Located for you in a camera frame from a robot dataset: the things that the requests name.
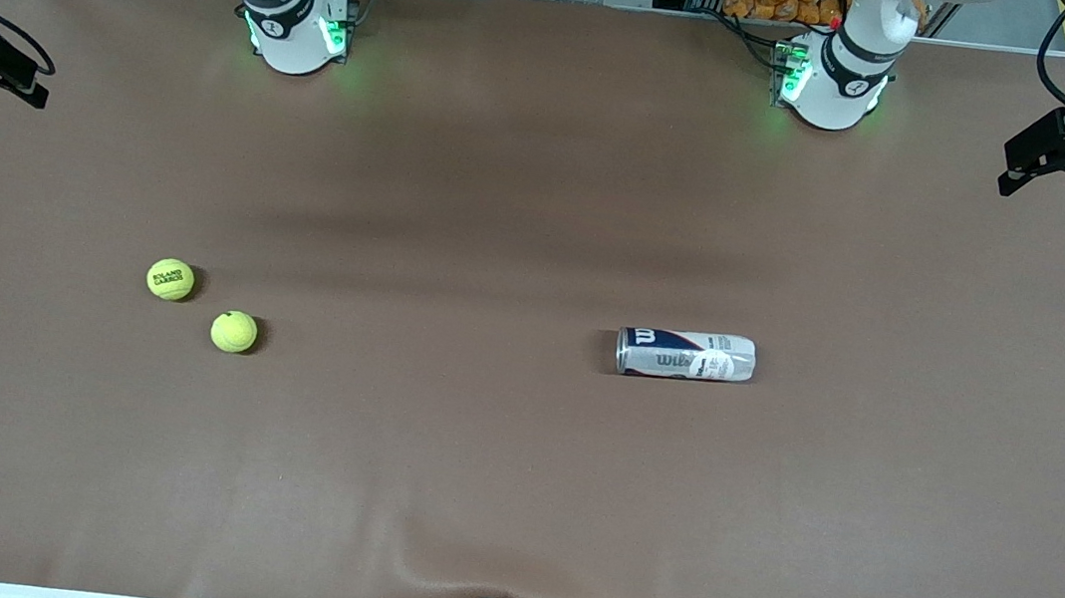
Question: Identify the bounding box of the tennis ball Roland Garros print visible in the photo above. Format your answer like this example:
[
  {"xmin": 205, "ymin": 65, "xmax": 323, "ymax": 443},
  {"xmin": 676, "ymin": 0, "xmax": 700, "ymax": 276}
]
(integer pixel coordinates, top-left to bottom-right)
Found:
[{"xmin": 143, "ymin": 255, "xmax": 198, "ymax": 305}]

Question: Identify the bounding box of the yellow tennis ball small mark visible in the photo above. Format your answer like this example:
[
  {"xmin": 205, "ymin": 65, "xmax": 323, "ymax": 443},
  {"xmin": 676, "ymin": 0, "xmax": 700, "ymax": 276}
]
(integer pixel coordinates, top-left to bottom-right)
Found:
[{"xmin": 208, "ymin": 308, "xmax": 261, "ymax": 357}]

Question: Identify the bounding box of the silver Wilson tennis ball can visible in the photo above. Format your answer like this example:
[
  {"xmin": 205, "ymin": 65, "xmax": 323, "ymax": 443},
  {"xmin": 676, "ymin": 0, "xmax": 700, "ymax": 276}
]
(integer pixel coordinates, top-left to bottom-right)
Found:
[{"xmin": 614, "ymin": 322, "xmax": 759, "ymax": 391}]

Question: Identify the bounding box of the brown table mat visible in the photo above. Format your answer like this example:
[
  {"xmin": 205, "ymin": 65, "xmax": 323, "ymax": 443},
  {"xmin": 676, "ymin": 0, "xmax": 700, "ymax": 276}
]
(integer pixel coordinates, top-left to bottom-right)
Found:
[{"xmin": 0, "ymin": 0, "xmax": 1065, "ymax": 598}]

